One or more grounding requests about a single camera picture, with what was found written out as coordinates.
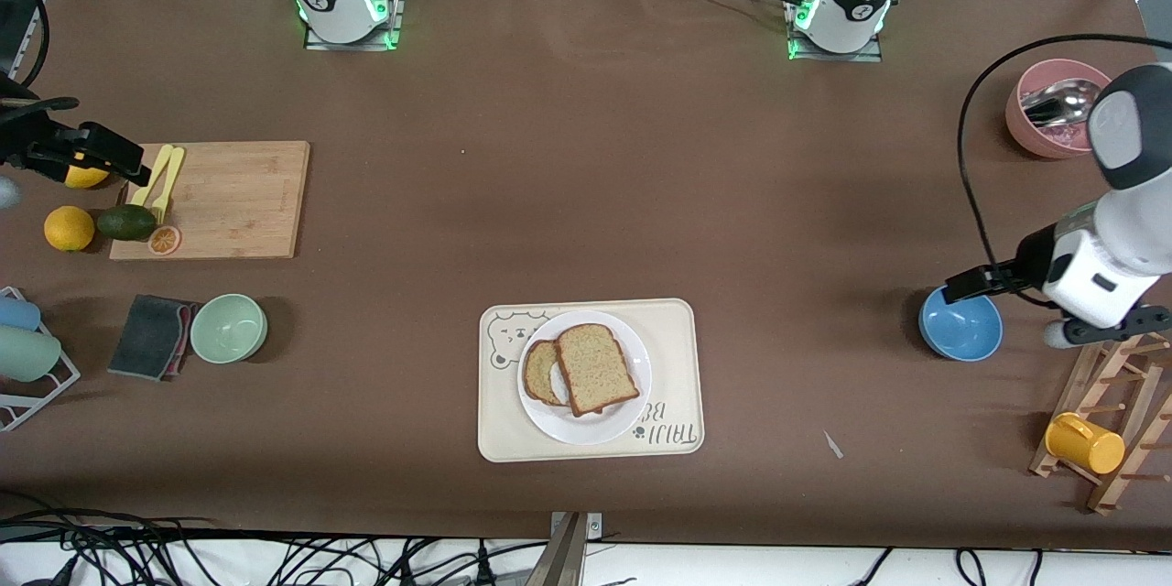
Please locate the plain bread slice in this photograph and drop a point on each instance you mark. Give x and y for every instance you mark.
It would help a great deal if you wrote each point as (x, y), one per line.
(595, 371)

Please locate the yellow mug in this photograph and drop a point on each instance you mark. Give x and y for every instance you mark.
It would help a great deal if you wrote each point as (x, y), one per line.
(1085, 444)

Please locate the yellow plastic fork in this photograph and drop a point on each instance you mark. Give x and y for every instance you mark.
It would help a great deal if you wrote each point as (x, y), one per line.
(166, 197)

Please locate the small white paper scrap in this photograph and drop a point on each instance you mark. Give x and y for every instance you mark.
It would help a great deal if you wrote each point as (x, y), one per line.
(832, 445)

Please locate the orange slice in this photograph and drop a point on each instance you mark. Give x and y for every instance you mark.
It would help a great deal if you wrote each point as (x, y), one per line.
(164, 240)

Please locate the cream tray with bear print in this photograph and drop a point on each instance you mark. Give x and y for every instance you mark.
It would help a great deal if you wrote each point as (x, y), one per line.
(673, 330)

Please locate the dark grey folded cloth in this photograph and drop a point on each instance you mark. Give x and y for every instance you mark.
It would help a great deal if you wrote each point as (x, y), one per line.
(146, 339)

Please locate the green avocado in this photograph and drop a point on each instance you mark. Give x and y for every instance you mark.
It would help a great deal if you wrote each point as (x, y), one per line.
(126, 222)

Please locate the wooden cutting board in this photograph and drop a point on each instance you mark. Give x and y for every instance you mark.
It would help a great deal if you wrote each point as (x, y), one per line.
(238, 201)

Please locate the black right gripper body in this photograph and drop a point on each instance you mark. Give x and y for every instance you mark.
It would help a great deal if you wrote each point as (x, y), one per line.
(20, 146)

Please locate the metal spoon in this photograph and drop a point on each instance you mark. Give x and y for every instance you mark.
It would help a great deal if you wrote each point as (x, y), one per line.
(1062, 101)

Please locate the pale green bowl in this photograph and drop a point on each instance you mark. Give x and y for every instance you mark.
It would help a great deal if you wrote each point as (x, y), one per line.
(229, 330)

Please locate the yellow lemon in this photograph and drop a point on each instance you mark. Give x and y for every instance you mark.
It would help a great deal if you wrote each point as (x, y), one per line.
(69, 229)
(84, 178)

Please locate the blue bowl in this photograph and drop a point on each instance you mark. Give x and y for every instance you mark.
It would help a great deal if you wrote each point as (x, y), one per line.
(961, 330)

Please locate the white round plate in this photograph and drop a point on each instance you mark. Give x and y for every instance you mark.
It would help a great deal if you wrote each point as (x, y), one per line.
(604, 428)

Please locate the fried egg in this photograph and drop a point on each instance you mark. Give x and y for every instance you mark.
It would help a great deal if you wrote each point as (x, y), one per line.
(554, 380)

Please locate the pale green cup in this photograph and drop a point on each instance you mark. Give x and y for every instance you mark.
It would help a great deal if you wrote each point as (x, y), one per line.
(27, 354)

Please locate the blue cup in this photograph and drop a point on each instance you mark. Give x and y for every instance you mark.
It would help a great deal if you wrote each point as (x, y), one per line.
(16, 313)

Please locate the pink bowl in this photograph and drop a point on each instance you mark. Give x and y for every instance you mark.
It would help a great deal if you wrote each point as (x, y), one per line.
(1044, 142)

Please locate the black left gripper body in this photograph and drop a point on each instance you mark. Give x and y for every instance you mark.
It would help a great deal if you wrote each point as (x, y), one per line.
(1029, 263)

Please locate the wooden mug rack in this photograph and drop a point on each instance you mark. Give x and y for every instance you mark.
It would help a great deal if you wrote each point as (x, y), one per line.
(1091, 389)

